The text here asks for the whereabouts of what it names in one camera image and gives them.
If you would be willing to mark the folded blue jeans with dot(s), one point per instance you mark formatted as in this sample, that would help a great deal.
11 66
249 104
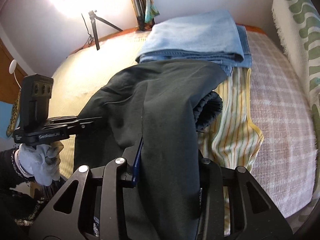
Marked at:
245 50

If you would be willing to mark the pink checked blanket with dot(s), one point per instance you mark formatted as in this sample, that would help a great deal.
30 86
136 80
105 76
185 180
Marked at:
280 130

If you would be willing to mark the person's left hand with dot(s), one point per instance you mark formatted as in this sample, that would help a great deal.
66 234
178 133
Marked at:
41 165

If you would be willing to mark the dark pants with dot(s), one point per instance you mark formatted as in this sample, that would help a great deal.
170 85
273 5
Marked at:
162 110

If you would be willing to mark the blue chair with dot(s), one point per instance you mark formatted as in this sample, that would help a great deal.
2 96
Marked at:
5 120

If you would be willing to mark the black tripod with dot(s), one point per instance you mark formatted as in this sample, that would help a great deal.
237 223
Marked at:
94 30

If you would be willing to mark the white round wall lamp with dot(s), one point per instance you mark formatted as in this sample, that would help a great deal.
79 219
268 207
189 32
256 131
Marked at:
12 67

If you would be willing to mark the green and white patterned blanket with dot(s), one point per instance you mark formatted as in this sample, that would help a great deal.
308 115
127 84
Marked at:
300 42

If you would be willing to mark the cream woven bed mat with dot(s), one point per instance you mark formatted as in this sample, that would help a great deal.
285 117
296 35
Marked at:
82 75

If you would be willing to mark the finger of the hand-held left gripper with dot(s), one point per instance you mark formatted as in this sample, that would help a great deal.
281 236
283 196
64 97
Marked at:
80 122

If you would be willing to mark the light blue folded cloth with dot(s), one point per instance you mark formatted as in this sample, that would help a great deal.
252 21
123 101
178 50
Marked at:
195 32

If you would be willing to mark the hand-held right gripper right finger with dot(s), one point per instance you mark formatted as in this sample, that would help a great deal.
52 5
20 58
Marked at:
212 171

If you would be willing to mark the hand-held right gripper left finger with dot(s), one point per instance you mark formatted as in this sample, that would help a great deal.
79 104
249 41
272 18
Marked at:
137 160

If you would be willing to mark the yellow striped pants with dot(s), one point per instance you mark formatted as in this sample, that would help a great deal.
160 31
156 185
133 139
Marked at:
232 120

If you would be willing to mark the leopard print cloth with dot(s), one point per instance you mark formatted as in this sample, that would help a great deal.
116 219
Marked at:
13 115

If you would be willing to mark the hanging colourful clothes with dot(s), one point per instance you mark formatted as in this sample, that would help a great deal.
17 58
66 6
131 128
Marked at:
147 2

